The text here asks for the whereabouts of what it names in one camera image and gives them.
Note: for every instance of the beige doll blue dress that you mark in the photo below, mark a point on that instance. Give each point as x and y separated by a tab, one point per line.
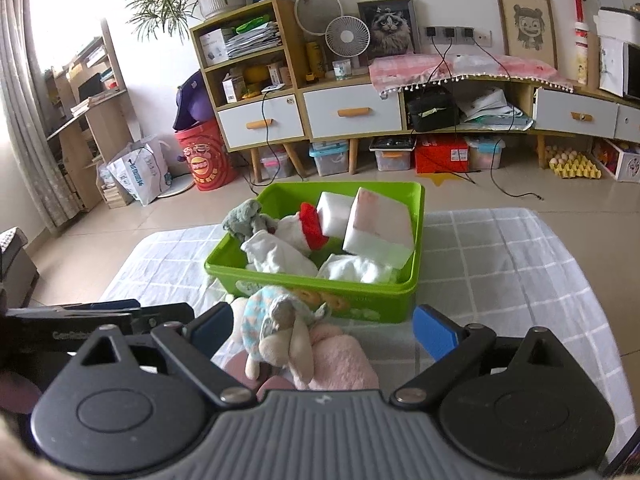
272	310

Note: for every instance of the red white santa plush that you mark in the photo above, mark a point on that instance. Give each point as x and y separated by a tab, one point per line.
310	222

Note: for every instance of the pink-faced white sponge block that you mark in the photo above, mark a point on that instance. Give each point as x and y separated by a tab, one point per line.
380	220

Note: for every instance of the white cloth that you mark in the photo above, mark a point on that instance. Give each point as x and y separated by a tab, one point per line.
272	257
357	269

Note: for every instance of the microwave oven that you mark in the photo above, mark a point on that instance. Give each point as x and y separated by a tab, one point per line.
632	70

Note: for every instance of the small glass cup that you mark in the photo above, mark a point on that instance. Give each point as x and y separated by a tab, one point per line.
342	69

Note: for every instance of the grey checked tablecloth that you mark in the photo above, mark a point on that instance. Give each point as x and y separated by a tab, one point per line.
500	270

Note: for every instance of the framed cartoon picture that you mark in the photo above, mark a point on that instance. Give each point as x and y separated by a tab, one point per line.
527	27

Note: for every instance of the clear storage box pink contents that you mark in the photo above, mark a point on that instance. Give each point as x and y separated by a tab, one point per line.
277	166

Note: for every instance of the dark case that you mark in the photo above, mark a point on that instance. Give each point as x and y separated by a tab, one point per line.
17	265

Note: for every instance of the small white carton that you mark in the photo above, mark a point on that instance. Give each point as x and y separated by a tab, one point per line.
233	89

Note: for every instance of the storage box black lid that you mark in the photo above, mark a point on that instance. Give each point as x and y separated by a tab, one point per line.
392	154

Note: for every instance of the small white desk fan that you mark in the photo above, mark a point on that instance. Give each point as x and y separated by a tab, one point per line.
347	35

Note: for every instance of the black bag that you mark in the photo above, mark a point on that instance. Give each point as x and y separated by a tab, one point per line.
432	107

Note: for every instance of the white round base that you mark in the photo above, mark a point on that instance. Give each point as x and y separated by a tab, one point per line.
177	187

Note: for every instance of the framed cat picture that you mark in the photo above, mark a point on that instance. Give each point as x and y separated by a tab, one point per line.
387	27

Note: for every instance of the wooden TV stand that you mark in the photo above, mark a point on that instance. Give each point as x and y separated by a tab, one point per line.
353	150

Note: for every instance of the pink fringed cloth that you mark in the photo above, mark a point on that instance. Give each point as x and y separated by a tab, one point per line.
400	70

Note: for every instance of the red box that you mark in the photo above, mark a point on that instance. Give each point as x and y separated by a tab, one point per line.
442	156

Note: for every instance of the wooden shelf cabinet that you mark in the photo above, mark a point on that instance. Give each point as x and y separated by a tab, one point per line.
287	45

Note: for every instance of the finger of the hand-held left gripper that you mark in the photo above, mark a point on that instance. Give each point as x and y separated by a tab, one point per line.
165	314
115	305

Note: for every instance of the yellow egg tray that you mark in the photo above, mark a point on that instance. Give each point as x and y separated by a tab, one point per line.
575	165

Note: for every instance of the grey plush toy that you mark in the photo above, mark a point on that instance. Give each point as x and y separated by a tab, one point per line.
245	220

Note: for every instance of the white TV stand drawer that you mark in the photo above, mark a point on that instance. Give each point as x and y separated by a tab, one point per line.
630	125
325	115
555	115

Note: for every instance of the grey patterned curtain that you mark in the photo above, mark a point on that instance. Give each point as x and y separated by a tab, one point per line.
30	110

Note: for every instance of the stack of papers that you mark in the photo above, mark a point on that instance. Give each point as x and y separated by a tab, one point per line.
252	40

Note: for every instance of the white red cylinder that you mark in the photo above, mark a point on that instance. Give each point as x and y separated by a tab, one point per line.
582	55

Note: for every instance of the clear storage box blue lid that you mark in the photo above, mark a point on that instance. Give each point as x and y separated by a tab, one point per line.
485	154
328	159

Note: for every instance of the white paper bag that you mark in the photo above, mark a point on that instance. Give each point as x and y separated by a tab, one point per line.
135	170

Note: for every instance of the pink plush toy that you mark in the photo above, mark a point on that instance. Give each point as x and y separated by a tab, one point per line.
340	355

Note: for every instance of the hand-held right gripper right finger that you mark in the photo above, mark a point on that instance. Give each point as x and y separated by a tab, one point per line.
435	335

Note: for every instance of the plain white sponge block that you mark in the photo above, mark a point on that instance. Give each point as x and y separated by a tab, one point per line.
337	212

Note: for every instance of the white appliance box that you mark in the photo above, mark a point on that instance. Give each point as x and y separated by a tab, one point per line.
620	25

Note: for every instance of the red printed bag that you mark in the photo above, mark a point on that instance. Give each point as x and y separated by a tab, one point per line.
205	160

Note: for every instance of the white printed box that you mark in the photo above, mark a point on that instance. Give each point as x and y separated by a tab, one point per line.
622	162

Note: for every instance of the large white fan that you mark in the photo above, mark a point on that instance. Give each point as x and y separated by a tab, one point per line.
317	10

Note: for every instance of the white carton grey print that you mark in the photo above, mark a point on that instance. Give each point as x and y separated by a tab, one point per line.
215	47

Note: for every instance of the wall power sockets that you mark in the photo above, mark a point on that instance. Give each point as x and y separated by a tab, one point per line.
457	34

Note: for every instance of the green plastic bin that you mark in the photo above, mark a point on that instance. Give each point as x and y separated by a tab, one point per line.
380	305

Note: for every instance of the yellow bottle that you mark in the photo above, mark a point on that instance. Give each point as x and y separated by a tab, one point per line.
315	60

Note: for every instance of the wooden desk with shelves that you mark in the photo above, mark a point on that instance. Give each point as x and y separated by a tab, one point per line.
100	125

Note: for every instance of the white cabinet drawer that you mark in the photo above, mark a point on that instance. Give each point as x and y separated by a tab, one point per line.
290	130

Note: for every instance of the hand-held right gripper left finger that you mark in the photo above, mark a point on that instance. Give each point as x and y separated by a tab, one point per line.
212	330

